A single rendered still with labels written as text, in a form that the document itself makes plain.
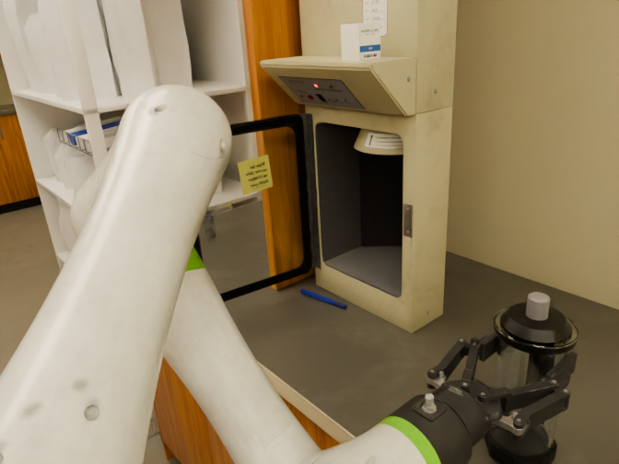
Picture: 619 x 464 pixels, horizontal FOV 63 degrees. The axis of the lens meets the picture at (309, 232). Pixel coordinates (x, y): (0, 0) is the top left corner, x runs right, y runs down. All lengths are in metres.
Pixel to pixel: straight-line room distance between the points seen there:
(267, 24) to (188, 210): 0.76
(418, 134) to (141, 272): 0.67
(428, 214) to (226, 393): 0.59
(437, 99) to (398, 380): 0.53
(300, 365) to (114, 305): 0.70
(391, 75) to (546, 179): 0.58
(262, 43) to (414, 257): 0.56
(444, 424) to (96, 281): 0.40
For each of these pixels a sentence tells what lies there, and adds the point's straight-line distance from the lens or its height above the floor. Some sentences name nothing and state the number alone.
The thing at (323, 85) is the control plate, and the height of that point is 1.46.
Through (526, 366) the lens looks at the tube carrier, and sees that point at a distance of 0.77.
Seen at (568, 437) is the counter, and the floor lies 0.94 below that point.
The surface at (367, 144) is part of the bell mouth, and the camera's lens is 1.09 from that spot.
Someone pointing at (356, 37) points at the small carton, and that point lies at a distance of 0.93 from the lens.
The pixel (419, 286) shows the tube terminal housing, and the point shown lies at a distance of 1.11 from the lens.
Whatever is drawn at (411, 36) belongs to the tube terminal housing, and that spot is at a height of 1.54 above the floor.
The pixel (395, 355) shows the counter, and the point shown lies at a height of 0.94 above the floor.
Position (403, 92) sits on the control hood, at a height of 1.45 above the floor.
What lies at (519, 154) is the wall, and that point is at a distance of 1.37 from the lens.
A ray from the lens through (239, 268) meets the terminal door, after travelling 1.19.
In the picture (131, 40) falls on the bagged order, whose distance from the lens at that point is 2.02.
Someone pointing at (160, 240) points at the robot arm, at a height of 1.41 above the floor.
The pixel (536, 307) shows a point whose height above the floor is 1.20.
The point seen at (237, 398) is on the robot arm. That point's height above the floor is 1.17.
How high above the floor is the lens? 1.58
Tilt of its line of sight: 22 degrees down
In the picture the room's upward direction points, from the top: 4 degrees counter-clockwise
